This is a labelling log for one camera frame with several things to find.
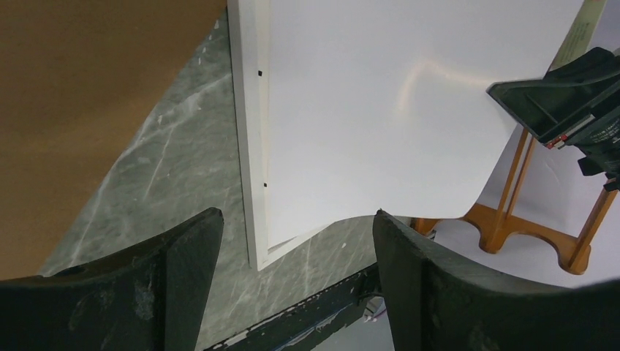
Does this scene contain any brown backing board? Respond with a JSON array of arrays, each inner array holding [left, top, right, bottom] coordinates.
[[1, 1, 227, 279]]

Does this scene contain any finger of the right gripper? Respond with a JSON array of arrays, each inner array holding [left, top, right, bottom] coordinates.
[[488, 47, 619, 149]]

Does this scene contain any orange wooden shelf rack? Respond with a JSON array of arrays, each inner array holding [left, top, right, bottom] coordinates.
[[412, 0, 620, 276]]

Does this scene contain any white picture frame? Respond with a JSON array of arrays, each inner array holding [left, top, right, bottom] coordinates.
[[227, 1, 341, 271]]

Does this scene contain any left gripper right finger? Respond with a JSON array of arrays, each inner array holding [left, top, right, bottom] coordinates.
[[372, 211, 619, 350]]

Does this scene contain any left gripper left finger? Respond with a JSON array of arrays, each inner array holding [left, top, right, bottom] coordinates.
[[1, 208, 224, 350]]

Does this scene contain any red and white photo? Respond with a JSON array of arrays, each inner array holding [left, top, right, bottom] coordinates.
[[267, 1, 582, 246]]

